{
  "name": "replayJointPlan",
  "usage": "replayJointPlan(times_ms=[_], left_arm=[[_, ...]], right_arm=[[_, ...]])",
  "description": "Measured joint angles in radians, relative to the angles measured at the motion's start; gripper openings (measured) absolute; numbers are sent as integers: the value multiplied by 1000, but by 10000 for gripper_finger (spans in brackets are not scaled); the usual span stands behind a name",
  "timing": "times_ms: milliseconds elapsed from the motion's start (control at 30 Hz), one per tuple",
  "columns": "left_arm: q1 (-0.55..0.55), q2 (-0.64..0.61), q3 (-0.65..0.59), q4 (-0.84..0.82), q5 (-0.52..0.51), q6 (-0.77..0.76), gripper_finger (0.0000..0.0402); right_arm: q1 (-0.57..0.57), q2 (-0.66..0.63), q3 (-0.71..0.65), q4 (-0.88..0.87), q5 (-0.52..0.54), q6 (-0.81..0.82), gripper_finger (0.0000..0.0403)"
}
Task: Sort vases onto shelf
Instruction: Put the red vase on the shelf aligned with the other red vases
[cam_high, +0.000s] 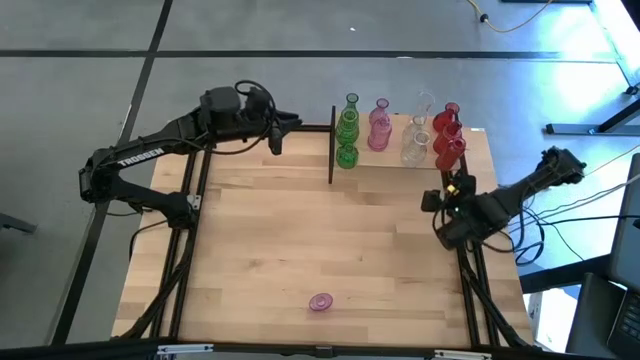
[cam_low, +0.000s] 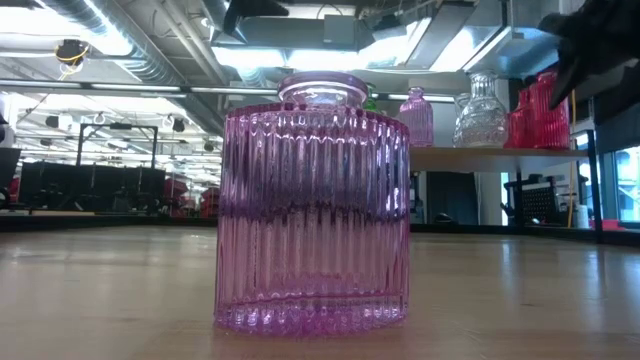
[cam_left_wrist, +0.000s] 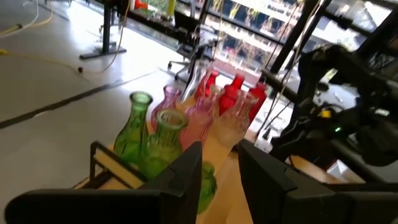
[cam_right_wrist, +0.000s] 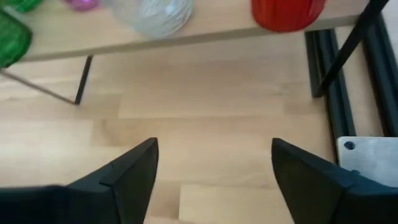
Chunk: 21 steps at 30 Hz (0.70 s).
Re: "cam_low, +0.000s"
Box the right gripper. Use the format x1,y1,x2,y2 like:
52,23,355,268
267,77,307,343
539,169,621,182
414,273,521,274
537,0,640,111

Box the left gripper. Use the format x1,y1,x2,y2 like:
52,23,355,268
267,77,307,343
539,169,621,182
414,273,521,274
222,0,291,36

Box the red slim ribbed vase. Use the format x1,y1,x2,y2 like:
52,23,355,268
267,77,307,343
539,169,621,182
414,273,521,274
528,70,572,150

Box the red bottle-shaped glass vase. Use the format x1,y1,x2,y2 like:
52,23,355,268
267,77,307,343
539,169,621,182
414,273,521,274
503,88,532,150

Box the clear textured bulbous vase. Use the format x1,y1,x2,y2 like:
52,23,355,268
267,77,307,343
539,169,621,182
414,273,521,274
457,69,510,149

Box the green round squat vase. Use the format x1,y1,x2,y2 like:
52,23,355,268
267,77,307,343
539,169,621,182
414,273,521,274
363,82,380,113

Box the pink ribbed bottle vase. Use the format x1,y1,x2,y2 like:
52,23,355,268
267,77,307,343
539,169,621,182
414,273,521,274
398,86,435,148

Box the pink ribbed squat glass jar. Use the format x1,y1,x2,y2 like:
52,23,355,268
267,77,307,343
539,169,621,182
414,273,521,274
213,69,414,337

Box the wooden shelf board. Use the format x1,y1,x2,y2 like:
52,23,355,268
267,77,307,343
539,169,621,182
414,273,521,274
409,146,590,174

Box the grey ceiling unit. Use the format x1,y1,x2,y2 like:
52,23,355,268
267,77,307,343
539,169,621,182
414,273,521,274
322,13,376,51

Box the long ceiling tube light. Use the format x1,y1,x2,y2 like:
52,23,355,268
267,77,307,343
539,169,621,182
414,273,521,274
0,78,457,104

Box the black perforated cart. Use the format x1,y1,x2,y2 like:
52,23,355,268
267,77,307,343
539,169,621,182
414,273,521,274
502,173,569,227

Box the dark room panel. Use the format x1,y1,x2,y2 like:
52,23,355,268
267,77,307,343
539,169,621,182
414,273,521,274
426,171,480,226

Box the round black ceiling device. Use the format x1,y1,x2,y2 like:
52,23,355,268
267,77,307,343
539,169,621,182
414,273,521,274
53,38,91,67

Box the red room object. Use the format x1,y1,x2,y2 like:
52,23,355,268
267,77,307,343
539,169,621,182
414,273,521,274
199,187,222,219
163,178,190,217

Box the black desk row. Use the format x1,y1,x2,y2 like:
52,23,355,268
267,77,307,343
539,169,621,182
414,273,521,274
19,160,167,214

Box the black monitor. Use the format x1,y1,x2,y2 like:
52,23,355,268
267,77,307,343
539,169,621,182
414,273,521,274
0,147,22,201

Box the silver round duct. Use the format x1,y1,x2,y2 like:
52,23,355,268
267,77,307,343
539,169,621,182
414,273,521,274
202,0,249,44

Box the silver rectangular duct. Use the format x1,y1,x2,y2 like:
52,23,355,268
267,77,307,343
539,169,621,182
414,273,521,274
462,22,566,81

